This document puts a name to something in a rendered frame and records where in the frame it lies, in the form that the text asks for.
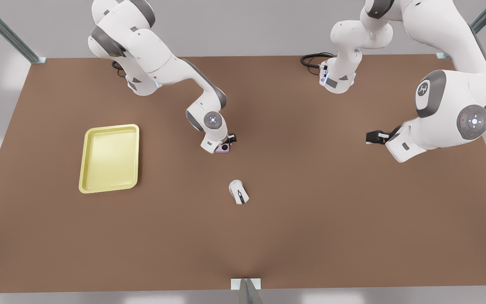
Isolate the white computer mouse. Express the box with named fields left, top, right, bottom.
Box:
left=228, top=179, right=250, bottom=205

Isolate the yellow rectangular tray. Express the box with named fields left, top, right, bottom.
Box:
left=78, top=124, right=140, bottom=194

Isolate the silver frame post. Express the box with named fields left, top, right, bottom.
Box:
left=0, top=0, right=47, bottom=65
left=436, top=0, right=486, bottom=60
left=231, top=278, right=265, bottom=304

